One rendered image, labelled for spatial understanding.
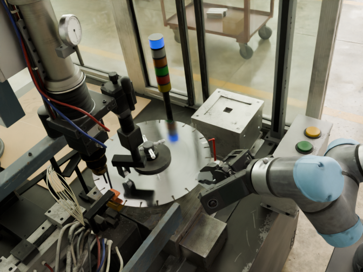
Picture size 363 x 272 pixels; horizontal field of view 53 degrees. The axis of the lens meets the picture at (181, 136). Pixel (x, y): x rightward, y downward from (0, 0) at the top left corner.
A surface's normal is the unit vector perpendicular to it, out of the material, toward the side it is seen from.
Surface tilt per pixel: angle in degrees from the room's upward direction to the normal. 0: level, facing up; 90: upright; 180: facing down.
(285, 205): 90
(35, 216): 0
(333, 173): 56
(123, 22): 90
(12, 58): 90
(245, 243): 0
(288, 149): 0
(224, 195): 63
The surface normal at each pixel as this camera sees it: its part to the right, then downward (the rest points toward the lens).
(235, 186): 0.11, 0.25
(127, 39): -0.55, 0.61
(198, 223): -0.11, -0.74
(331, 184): 0.53, -0.07
